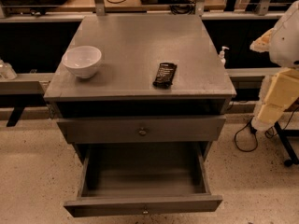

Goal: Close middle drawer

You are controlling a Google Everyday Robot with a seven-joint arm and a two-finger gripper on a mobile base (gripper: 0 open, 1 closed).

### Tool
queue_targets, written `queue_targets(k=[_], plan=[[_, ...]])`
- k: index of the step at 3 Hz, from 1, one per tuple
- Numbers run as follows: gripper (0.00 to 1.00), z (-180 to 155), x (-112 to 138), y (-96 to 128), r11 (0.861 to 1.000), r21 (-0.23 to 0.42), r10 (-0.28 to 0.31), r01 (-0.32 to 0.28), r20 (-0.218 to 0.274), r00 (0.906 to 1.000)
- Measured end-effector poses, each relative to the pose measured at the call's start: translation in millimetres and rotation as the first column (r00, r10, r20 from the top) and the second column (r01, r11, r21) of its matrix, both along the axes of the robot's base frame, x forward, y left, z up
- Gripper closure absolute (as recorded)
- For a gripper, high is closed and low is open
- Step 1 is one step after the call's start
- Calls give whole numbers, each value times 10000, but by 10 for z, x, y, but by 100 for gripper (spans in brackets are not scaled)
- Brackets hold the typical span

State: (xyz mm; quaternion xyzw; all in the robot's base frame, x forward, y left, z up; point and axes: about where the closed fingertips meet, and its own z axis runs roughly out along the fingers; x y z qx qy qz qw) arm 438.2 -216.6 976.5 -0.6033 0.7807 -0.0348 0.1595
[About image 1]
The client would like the black stand leg with wheel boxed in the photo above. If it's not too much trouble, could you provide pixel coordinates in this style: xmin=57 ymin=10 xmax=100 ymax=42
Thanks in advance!
xmin=274 ymin=122 xmax=299 ymax=167

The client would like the grey wooden drawer cabinet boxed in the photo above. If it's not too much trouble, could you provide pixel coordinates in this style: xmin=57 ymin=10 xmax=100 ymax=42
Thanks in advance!
xmin=45 ymin=15 xmax=235 ymax=159

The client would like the grey drawer with knob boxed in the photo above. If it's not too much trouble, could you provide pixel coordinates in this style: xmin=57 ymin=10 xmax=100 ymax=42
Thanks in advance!
xmin=64 ymin=142 xmax=222 ymax=217
xmin=58 ymin=115 xmax=226 ymax=144

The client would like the black snack bar packet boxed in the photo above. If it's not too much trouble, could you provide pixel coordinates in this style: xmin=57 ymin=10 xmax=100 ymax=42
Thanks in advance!
xmin=152 ymin=63 xmax=177 ymax=89

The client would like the grey top drawer with knob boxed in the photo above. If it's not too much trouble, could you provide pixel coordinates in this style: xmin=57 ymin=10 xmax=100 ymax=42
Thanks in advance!
xmin=58 ymin=115 xmax=226 ymax=144

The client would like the white pump dispenser bottle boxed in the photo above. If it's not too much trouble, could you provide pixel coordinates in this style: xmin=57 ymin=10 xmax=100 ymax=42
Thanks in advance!
xmin=219 ymin=46 xmax=229 ymax=65

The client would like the black floor cable with adapter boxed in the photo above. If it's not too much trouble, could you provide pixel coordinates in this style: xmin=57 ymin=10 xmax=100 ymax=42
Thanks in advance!
xmin=234 ymin=105 xmax=299 ymax=153

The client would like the white ceramic bowl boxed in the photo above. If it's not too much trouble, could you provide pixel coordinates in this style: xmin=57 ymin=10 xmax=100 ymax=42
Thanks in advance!
xmin=62 ymin=46 xmax=102 ymax=78

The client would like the clear plastic bottle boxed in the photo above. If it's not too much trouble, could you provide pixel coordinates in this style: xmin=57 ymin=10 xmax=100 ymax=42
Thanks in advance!
xmin=0 ymin=59 xmax=17 ymax=79

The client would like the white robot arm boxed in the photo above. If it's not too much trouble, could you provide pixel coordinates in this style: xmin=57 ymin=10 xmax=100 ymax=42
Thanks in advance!
xmin=249 ymin=1 xmax=299 ymax=68

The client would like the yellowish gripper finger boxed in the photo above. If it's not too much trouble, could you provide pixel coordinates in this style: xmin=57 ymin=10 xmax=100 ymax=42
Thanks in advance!
xmin=249 ymin=29 xmax=273 ymax=53

